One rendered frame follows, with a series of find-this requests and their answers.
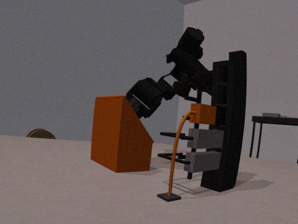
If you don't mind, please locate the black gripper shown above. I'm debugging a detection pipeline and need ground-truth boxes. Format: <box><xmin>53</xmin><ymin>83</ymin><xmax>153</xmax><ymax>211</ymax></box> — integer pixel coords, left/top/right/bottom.
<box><xmin>181</xmin><ymin>56</ymin><xmax>213</xmax><ymax>96</ymax></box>

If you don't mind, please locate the orange power cord with plug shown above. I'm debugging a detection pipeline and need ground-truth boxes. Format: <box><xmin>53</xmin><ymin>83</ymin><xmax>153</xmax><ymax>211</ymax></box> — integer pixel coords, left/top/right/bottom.
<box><xmin>168</xmin><ymin>103</ymin><xmax>226</xmax><ymax>196</ymax></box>

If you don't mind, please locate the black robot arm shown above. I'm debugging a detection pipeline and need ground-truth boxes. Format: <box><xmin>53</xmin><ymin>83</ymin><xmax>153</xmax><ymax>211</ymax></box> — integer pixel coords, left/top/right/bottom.
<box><xmin>125</xmin><ymin>27</ymin><xmax>204</xmax><ymax>119</ymax></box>

